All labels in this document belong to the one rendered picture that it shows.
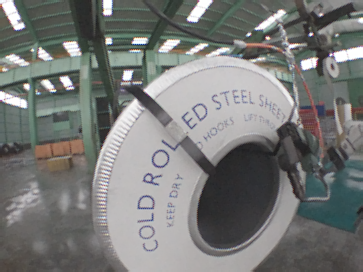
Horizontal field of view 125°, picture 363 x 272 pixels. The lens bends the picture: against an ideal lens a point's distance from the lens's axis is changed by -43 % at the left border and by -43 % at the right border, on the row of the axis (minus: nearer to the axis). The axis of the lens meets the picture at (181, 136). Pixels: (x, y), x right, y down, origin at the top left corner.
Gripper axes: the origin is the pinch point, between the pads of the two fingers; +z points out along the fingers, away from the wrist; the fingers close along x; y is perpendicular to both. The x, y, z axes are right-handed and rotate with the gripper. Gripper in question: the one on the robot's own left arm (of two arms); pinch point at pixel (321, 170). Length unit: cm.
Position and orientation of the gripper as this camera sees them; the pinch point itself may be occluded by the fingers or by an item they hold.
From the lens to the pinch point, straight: 100.9
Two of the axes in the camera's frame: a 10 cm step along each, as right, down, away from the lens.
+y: -8.9, -3.1, -3.2
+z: -4.5, 6.6, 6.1
